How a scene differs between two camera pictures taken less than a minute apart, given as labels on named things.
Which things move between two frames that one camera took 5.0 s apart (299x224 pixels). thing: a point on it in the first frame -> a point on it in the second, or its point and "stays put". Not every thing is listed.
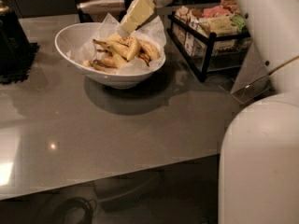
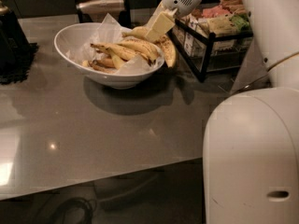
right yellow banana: x=149 y=49 stays put
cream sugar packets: x=221 y=24 stays put
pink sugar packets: x=215 y=11 stays put
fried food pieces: x=127 y=46 -> x=163 y=43
